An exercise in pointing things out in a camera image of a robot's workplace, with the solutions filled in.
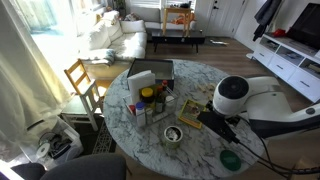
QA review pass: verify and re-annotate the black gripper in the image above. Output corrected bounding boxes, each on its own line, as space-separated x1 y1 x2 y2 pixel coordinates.
197 110 240 144

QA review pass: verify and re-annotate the yellow National Geographic kids book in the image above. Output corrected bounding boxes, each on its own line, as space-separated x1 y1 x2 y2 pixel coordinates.
177 98 207 130

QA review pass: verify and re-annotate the round green plastic lid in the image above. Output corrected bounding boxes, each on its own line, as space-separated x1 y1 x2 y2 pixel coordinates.
219 149 243 172

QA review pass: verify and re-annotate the white-cap shaker bottle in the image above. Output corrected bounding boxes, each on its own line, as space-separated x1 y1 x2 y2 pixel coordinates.
164 95 176 115

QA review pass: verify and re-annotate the red-cap dark sauce bottle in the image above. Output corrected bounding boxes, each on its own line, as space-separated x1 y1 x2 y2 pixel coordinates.
155 85 166 114
161 79 169 98

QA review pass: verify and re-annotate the yellow-lid dark jar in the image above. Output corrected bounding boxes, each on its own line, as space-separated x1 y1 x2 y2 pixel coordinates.
140 87 155 105

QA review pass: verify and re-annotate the blue-cap white bottle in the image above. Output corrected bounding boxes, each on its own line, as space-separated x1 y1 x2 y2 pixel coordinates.
135 101 147 128

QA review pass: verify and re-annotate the white napkin stack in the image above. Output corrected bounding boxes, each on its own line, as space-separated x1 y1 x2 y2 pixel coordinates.
127 69 157 105

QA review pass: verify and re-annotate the dark open box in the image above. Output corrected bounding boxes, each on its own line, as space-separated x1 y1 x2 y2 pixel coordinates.
126 58 175 90

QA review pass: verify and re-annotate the white TV stand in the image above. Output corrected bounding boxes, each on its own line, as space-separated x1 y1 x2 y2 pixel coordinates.
247 32 320 104

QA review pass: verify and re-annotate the black coffee table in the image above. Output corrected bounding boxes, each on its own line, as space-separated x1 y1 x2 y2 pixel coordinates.
151 29 207 54

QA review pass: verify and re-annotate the white door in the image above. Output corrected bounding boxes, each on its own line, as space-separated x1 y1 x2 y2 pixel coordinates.
203 0 248 38

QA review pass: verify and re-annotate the orange plush toy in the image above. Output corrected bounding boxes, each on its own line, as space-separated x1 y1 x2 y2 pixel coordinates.
172 12 197 26

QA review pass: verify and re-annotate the small red object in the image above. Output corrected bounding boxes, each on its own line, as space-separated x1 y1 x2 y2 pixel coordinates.
272 28 287 38

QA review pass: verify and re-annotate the patterned dark rug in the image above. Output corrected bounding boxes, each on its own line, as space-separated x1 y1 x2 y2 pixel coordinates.
91 119 118 155

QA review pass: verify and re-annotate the dark hanging jacket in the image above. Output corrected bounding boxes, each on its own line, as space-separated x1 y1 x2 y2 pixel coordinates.
252 0 283 42

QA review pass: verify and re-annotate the white sectional sofa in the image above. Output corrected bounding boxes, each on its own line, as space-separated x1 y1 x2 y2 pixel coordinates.
78 6 198 68

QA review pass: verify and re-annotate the wooden side table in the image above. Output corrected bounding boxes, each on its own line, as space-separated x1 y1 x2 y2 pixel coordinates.
162 6 193 37

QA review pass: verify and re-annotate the black flat television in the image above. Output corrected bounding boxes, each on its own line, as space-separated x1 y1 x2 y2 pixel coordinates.
286 2 320 52

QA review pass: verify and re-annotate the dark grey chair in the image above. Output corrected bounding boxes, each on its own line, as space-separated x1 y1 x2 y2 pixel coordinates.
39 153 128 180
9 162 46 180

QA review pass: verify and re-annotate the wooden chair with white legs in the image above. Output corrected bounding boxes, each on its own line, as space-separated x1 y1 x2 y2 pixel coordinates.
60 58 105 132

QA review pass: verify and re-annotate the grey throw blanket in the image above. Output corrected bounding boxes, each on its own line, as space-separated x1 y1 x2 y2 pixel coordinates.
79 48 116 66

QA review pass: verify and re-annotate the clear plastic storage bin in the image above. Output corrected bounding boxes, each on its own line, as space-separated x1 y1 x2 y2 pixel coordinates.
19 116 84 171

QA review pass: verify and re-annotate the sheer white curtain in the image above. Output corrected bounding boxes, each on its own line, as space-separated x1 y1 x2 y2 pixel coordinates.
0 0 73 163

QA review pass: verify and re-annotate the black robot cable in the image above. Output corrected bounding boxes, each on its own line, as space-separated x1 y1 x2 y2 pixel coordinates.
237 137 320 177

